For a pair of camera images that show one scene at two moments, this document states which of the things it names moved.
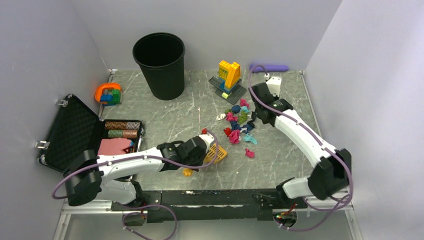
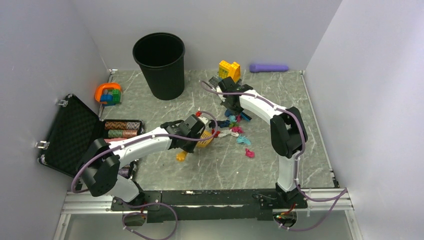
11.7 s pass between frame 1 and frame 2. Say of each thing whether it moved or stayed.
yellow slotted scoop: moved
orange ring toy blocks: stayed
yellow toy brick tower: stayed
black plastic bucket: stayed
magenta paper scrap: stayed
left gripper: moved
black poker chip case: stayed
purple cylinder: stayed
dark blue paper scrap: moved
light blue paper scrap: moved
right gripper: moved
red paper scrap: moved
